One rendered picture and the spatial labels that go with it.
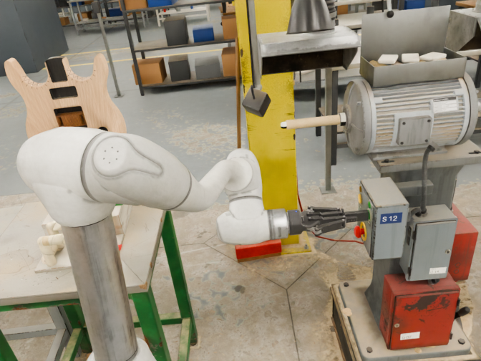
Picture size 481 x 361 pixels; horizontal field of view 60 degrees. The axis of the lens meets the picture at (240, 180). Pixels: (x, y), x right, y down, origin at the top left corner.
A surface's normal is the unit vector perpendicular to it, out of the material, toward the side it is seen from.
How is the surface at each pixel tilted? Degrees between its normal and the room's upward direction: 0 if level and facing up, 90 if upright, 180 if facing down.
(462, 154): 0
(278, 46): 38
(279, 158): 90
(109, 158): 45
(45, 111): 90
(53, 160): 58
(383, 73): 90
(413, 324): 90
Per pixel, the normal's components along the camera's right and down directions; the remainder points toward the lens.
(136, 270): -0.10, -0.87
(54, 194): -0.38, 0.47
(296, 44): -0.06, -0.38
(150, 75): -0.04, 0.50
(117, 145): -0.23, -0.18
